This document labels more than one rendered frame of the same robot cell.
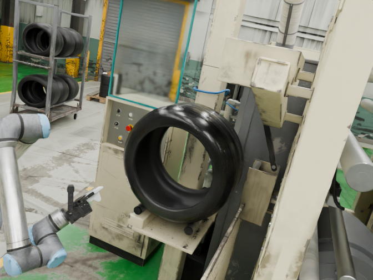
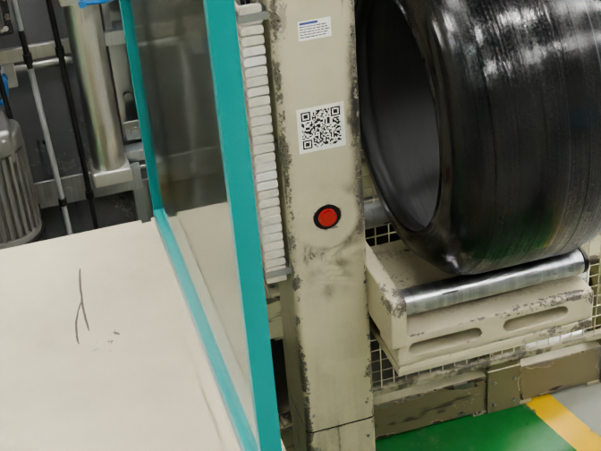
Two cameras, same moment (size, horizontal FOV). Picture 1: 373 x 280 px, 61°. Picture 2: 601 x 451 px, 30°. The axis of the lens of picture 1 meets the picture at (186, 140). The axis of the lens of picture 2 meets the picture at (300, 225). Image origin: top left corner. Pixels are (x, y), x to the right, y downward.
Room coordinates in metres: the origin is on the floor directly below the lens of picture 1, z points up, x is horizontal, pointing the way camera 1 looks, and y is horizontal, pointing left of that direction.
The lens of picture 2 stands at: (2.69, 1.25, 1.99)
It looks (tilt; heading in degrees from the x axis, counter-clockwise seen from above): 32 degrees down; 238
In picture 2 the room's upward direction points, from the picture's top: 5 degrees counter-clockwise
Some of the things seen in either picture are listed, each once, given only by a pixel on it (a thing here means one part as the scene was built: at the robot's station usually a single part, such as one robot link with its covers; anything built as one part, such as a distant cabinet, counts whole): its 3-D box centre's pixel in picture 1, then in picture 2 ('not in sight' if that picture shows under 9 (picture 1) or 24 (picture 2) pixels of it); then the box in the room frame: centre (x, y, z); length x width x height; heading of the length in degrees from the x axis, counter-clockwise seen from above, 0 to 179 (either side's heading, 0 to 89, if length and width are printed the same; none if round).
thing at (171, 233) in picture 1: (172, 223); (453, 288); (1.57, -0.02, 0.80); 0.37 x 0.36 x 0.02; 72
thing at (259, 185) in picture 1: (258, 191); not in sight; (1.66, -0.45, 1.05); 0.20 x 0.15 x 0.30; 162
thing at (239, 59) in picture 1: (267, 68); not in sight; (1.35, -0.26, 1.71); 0.61 x 0.25 x 0.15; 162
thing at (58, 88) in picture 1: (53, 67); not in sight; (5.37, 2.45, 0.96); 1.36 x 0.71 x 1.92; 174
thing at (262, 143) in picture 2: not in sight; (263, 146); (1.90, -0.08, 1.19); 0.05 x 0.04 x 0.48; 72
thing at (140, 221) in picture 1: (151, 208); (486, 313); (1.61, 0.11, 0.83); 0.36 x 0.09 x 0.06; 162
